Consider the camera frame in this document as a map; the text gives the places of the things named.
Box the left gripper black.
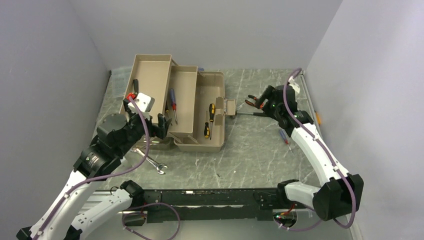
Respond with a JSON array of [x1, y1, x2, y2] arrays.
[[116, 99, 172, 156]]

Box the red handled screwdriver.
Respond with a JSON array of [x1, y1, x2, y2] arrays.
[[169, 88, 178, 124]]

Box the translucent brown tool box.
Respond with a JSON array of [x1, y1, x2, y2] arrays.
[[123, 54, 236, 153]]

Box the claw hammer yellow black handle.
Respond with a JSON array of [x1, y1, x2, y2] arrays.
[[132, 78, 139, 97]]

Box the black yellow handled screwdriver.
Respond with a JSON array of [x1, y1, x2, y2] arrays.
[[208, 103, 216, 140]]

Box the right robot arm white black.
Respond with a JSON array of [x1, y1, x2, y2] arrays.
[[253, 84, 364, 221]]

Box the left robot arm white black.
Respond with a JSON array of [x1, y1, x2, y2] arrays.
[[16, 113, 171, 240]]

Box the large silver open-end wrench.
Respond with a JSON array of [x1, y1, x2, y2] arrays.
[[130, 147, 168, 175]]

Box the orange object at table edge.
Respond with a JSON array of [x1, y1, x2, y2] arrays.
[[315, 112, 322, 126]]

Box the orange handled pliers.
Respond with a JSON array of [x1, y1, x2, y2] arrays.
[[244, 94, 268, 110]]

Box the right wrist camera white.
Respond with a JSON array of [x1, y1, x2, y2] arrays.
[[288, 77, 301, 94]]

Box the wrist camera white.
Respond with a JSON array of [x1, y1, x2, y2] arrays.
[[126, 93, 155, 115], [288, 77, 301, 94]]

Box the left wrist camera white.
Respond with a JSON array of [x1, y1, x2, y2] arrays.
[[126, 93, 155, 115]]

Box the blue handle red collar screwdriver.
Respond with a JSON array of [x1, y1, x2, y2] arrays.
[[278, 129, 293, 152]]

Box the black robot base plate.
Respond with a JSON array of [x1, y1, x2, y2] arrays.
[[125, 188, 305, 223]]

